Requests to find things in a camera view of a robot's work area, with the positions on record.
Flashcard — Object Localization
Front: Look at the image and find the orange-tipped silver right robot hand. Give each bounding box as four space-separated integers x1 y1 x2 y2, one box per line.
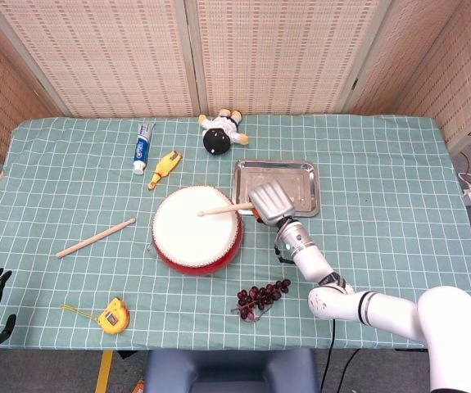
247 178 297 228

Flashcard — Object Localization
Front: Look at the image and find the wooden drumstick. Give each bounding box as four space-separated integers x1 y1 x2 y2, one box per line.
197 203 256 218
55 217 137 260

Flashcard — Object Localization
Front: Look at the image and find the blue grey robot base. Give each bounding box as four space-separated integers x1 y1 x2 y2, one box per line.
144 349 320 393

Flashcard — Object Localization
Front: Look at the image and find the stainless steel tray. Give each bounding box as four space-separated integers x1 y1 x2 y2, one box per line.
233 159 320 218

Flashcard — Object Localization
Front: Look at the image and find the red drum with white skin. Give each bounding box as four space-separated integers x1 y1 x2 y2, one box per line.
151 185 244 278

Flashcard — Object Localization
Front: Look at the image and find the plush doll with black hair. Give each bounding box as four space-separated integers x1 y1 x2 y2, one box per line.
198 108 250 156

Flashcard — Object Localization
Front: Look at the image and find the purple plastic grape bunch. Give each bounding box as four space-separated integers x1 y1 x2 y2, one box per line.
230 278 292 323

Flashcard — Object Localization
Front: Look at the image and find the green checked tablecloth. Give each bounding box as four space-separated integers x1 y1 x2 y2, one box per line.
0 114 471 351

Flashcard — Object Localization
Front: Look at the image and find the yellow rubber chicken toy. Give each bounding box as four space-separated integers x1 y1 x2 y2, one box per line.
147 149 183 191

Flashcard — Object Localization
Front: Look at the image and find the yellow tape measure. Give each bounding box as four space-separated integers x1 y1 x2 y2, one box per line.
60 297 131 336

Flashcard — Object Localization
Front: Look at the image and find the blue white toothpaste tube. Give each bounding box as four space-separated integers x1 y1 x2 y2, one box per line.
131 122 156 176

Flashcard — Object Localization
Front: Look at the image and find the black cable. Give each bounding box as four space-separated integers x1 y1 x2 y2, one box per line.
320 318 361 393

